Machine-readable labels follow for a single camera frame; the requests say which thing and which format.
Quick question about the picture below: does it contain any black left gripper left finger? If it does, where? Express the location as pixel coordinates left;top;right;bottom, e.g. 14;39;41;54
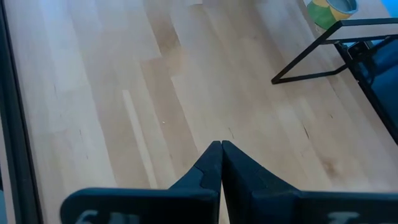
60;140;223;224

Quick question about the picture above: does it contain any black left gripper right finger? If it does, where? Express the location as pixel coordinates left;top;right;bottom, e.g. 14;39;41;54
221;139;398;224

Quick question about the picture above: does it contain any green yellow labelled can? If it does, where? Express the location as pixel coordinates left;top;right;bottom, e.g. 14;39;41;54
306;0;359;31

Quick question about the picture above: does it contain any black aluminium table frame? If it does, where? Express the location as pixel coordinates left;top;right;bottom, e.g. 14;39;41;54
0;0;44;224

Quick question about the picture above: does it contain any black wire shelf rack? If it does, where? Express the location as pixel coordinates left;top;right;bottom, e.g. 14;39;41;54
270;17;398;146

